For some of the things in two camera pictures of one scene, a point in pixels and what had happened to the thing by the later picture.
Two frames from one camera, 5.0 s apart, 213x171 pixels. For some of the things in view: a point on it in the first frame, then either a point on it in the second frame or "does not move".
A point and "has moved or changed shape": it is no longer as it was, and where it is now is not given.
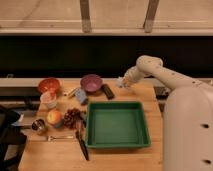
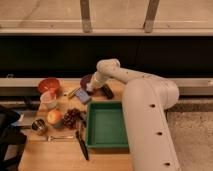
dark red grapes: (74, 118) does not move
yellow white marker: (74, 90) does not move
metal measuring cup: (38, 124) does not move
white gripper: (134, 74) -> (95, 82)
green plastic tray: (116, 124) does not move
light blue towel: (122, 82) has moved or changed shape
